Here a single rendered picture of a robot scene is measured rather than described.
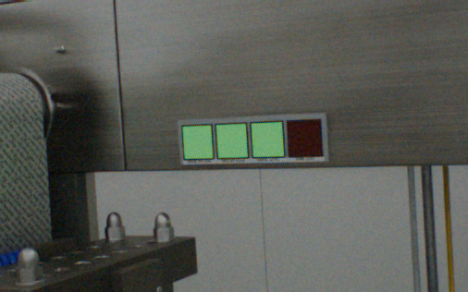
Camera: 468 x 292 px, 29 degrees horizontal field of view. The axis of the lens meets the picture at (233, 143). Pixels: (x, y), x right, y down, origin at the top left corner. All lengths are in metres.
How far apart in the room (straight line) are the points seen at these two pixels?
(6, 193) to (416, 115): 0.62
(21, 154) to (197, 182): 2.75
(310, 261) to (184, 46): 2.61
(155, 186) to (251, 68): 2.93
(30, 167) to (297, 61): 0.45
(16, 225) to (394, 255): 2.56
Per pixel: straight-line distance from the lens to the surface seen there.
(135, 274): 1.29
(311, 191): 3.89
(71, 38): 1.54
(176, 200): 4.21
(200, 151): 1.40
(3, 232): 1.40
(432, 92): 1.26
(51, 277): 1.22
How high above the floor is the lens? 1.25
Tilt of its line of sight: 3 degrees down
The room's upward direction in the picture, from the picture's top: 4 degrees counter-clockwise
